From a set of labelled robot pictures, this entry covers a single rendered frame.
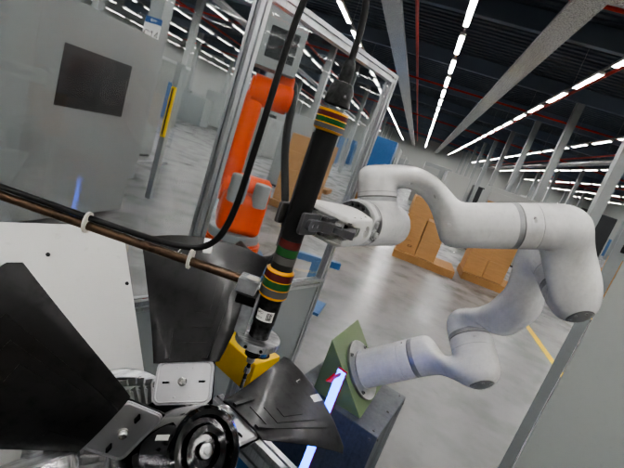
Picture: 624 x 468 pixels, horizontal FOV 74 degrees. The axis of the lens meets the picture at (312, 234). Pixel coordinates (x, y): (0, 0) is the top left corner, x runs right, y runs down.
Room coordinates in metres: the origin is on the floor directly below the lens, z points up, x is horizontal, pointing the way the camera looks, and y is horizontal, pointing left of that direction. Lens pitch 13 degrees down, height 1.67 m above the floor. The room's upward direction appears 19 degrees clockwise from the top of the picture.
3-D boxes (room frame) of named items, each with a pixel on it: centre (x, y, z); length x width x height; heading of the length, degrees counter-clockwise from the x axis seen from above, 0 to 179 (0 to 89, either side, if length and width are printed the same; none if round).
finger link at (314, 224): (0.58, -0.01, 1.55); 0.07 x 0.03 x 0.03; 145
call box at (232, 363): (1.06, 0.06, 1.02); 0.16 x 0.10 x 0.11; 55
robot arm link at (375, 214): (0.73, -0.07, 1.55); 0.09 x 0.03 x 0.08; 55
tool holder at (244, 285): (0.59, 0.04, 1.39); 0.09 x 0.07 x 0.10; 90
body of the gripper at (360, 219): (0.68, -0.03, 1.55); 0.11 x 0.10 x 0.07; 145
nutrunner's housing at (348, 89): (0.59, 0.03, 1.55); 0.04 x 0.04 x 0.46
